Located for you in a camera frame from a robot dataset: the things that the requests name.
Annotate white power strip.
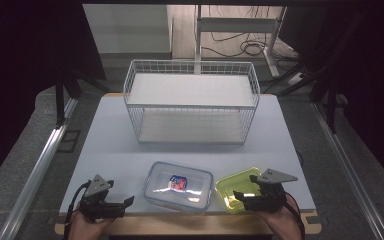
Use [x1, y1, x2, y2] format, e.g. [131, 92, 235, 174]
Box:
[287, 71, 307, 87]

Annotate person's left hand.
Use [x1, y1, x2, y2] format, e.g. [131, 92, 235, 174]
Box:
[67, 209, 115, 240]

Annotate black floor cables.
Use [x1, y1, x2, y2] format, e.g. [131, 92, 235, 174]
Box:
[201, 5, 302, 62]

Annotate clear food container blue lid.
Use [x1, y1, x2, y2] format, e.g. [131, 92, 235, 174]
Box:
[142, 161, 214, 213]

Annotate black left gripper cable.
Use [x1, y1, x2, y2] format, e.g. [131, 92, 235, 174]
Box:
[63, 180, 92, 240]

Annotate person's right hand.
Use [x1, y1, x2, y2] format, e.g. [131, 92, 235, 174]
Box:
[258, 193, 303, 240]

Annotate dark curtain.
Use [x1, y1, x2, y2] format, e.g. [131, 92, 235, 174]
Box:
[323, 0, 384, 188]
[0, 0, 107, 194]

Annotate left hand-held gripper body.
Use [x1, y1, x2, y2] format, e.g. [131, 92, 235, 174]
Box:
[78, 174, 128, 221]

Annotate aluminium rail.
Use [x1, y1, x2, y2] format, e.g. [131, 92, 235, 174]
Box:
[0, 97, 80, 240]
[311, 101, 384, 240]

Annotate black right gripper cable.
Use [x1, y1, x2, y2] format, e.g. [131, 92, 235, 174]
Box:
[284, 192, 306, 240]

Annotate black stand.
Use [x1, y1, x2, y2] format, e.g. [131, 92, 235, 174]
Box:
[309, 64, 348, 134]
[54, 74, 82, 130]

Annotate white wire shelf rack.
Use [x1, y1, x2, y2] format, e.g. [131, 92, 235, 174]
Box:
[122, 59, 261, 145]

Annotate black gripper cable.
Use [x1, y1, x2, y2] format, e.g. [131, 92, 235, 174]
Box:
[284, 192, 306, 240]
[63, 180, 92, 240]

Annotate yellow-green container lid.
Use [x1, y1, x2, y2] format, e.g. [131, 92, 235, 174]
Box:
[214, 166, 264, 215]

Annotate white metal desk frame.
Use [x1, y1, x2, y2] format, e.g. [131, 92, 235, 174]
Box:
[193, 4, 288, 78]

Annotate white cabinet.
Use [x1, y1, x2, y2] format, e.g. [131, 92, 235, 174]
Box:
[82, 3, 175, 55]

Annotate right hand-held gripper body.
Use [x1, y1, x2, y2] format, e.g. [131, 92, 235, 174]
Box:
[249, 168, 299, 214]

